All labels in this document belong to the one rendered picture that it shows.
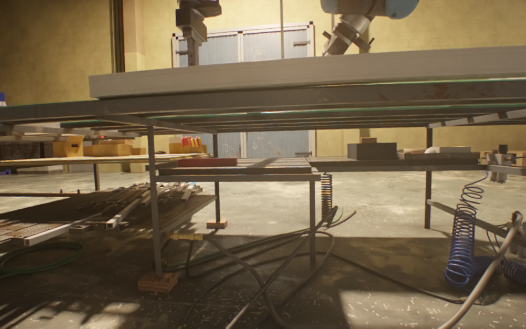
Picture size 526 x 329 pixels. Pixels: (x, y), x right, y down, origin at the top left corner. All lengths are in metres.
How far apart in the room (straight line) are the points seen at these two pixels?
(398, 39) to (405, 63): 7.46
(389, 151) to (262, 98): 1.05
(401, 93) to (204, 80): 0.57
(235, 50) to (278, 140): 2.79
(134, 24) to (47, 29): 3.41
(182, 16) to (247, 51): 6.98
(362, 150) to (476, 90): 0.83
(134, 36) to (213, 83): 8.08
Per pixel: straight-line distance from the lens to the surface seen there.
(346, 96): 0.81
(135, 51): 8.72
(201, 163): 1.35
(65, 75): 10.61
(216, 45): 8.10
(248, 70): 0.80
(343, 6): 0.75
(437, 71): 0.86
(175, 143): 2.24
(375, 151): 1.65
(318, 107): 1.04
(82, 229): 1.48
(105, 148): 2.17
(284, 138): 7.25
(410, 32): 8.44
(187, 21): 0.86
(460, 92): 0.92
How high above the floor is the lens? 0.69
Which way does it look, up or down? 4 degrees down
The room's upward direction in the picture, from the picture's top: 1 degrees counter-clockwise
